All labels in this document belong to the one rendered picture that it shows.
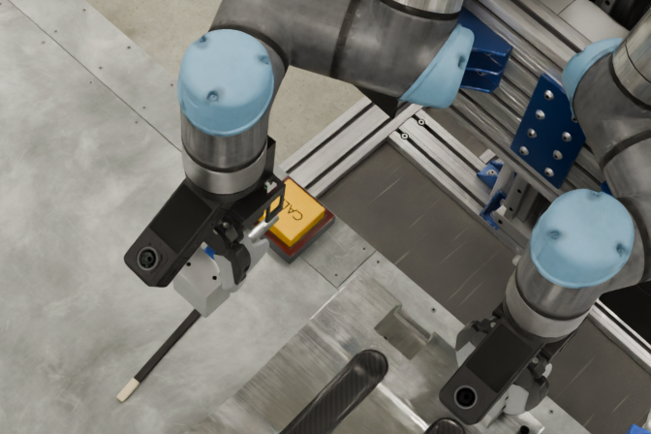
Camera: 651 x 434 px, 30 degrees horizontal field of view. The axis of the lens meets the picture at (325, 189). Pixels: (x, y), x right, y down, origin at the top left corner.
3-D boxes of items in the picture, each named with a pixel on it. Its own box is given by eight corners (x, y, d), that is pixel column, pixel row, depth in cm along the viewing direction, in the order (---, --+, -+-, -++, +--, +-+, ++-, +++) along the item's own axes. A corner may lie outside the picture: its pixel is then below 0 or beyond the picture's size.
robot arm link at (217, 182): (224, 189, 104) (158, 131, 106) (224, 214, 108) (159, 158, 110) (285, 137, 107) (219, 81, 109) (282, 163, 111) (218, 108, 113)
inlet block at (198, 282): (258, 212, 135) (260, 189, 131) (291, 241, 134) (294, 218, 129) (172, 288, 130) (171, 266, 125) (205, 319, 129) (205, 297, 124)
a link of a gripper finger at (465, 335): (487, 362, 126) (521, 344, 118) (477, 373, 125) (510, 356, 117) (455, 328, 126) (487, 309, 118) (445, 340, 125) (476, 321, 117)
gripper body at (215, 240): (285, 214, 121) (292, 153, 111) (224, 269, 118) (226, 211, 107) (230, 168, 124) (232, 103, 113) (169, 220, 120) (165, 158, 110)
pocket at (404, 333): (395, 314, 137) (400, 300, 133) (431, 345, 135) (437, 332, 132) (369, 341, 135) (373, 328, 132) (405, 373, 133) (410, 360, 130)
